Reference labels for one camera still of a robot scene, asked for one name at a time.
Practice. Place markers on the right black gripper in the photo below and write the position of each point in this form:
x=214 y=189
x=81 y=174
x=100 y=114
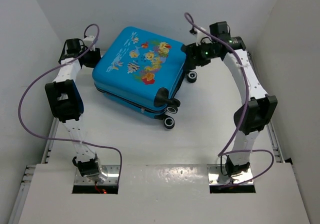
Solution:
x=192 y=50

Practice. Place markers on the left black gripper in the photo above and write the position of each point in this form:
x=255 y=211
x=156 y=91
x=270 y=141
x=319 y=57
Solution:
x=96 y=56

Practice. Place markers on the blue suitcase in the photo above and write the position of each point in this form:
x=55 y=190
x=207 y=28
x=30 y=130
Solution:
x=143 y=71

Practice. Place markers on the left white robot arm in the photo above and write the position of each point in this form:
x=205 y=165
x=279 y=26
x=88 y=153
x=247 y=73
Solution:
x=66 y=104

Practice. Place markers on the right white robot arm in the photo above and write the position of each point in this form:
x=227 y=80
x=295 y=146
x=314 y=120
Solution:
x=257 y=107

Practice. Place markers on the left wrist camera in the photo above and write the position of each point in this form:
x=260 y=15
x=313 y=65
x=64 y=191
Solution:
x=72 y=45

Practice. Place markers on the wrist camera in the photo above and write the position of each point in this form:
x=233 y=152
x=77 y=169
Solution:
x=72 y=45
x=221 y=30

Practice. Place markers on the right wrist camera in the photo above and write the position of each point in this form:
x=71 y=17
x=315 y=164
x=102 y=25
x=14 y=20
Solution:
x=221 y=30

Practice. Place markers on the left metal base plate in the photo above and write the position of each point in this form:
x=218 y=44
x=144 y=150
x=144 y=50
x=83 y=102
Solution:
x=109 y=177

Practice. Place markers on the metal base plate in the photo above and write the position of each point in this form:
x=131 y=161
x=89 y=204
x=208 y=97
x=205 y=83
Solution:
x=217 y=176
x=109 y=177

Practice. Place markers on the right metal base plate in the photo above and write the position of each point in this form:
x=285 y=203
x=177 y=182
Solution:
x=217 y=176

